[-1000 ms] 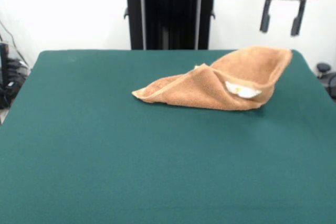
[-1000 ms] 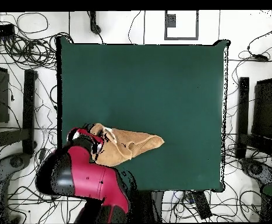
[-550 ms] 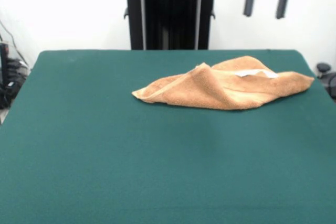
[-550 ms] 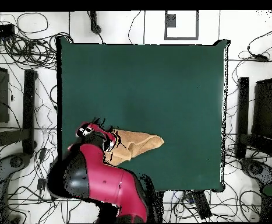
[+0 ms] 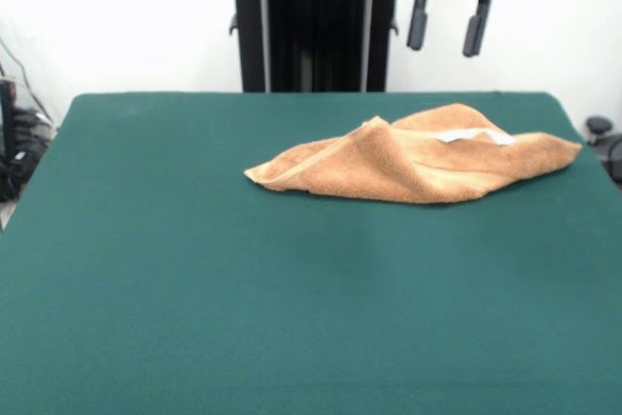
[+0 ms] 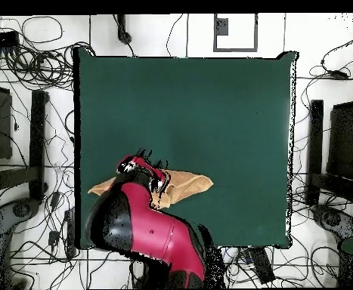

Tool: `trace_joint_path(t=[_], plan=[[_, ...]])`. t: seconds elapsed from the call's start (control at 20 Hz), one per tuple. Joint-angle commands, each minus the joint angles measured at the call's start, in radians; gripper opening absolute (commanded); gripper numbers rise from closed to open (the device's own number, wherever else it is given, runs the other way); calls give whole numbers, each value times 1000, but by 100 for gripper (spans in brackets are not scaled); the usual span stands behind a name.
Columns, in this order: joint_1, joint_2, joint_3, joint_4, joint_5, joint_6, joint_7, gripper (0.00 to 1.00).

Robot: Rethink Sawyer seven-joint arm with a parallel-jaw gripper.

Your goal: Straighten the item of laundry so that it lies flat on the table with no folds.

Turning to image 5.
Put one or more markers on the tan terry towel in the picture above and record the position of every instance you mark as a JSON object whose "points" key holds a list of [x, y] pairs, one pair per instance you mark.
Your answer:
{"points": [[389, 167]]}

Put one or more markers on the black computer case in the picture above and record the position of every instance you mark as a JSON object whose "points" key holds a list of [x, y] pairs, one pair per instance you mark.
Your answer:
{"points": [[7, 118]]}

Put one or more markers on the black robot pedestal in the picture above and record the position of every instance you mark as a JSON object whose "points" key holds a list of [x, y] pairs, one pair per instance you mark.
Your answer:
{"points": [[252, 36]]}

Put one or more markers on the black equipment pile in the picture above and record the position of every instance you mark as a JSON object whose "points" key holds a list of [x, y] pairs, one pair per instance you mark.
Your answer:
{"points": [[24, 162]]}

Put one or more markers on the dark green table cloth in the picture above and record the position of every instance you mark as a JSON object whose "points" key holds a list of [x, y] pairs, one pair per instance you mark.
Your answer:
{"points": [[146, 313]]}

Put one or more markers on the grey pedestal leg with caster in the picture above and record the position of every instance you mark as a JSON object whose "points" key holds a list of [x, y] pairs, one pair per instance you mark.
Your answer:
{"points": [[613, 148]]}

